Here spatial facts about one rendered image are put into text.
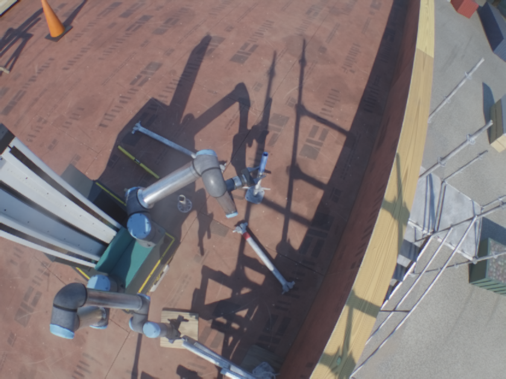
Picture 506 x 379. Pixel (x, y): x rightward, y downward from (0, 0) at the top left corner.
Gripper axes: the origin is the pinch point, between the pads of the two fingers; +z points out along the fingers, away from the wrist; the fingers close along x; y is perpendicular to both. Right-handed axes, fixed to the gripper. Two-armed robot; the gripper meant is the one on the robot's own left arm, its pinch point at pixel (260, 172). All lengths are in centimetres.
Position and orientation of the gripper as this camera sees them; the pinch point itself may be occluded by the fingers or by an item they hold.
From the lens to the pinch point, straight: 210.2
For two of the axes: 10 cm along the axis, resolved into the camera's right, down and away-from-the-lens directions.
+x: -4.4, -8.5, 2.9
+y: 0.9, -3.6, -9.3
